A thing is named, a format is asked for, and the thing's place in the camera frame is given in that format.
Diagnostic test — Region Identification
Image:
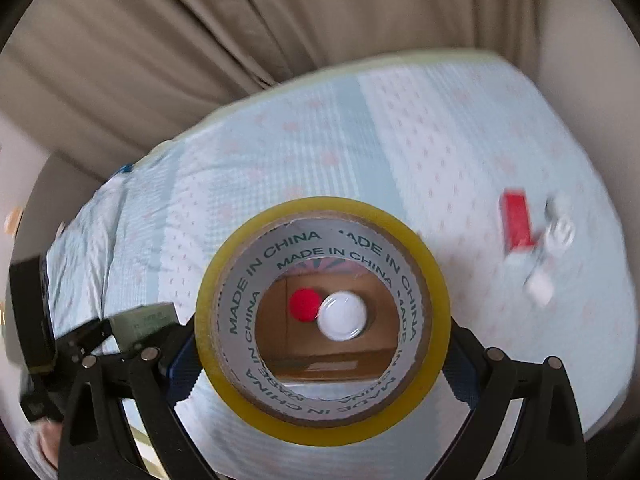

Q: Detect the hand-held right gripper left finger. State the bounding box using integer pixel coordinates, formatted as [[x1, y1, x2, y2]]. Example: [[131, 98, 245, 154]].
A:
[[57, 319, 222, 480]]

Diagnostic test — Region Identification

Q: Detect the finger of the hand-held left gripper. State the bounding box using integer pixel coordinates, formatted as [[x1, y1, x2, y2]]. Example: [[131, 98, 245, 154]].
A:
[[52, 317, 117, 361]]

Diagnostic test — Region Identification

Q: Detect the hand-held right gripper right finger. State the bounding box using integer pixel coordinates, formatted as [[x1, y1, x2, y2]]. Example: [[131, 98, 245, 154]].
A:
[[424, 319, 589, 480]]

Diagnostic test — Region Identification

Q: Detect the small white green box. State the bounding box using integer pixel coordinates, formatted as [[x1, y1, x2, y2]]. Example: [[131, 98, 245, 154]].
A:
[[110, 302, 181, 353]]

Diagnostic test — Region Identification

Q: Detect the brown cardboard box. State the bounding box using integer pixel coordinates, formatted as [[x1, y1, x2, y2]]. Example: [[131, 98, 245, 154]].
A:
[[256, 271, 402, 384]]

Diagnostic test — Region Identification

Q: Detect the yellow packing tape roll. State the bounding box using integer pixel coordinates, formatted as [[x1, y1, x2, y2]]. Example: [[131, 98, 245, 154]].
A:
[[195, 197, 454, 447]]

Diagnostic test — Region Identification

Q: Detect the person's left forearm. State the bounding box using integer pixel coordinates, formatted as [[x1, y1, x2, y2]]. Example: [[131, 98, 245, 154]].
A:
[[37, 417, 67, 471]]

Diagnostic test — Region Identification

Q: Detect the small white block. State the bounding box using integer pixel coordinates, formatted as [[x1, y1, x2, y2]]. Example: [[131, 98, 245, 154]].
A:
[[522, 255, 556, 307]]

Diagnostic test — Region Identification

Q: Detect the white round lid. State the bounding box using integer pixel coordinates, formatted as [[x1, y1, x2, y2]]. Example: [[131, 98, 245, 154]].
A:
[[317, 290, 368, 341]]

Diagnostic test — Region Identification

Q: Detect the red ball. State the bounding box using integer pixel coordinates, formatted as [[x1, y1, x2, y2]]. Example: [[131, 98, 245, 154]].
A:
[[288, 287, 324, 322]]

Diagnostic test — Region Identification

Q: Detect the red rectangular box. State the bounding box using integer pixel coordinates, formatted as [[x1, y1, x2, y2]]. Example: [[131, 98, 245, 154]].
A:
[[498, 188, 539, 254]]

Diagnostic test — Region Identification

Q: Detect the white round object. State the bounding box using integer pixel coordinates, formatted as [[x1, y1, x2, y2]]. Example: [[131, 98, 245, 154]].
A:
[[542, 197, 577, 257]]

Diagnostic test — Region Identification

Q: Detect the light blue patterned bed sheet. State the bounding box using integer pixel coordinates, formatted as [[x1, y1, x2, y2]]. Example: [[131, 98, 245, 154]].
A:
[[15, 51, 632, 480]]

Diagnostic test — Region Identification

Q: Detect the beige curtain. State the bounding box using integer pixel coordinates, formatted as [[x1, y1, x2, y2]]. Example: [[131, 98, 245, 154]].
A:
[[0, 0, 563, 183]]

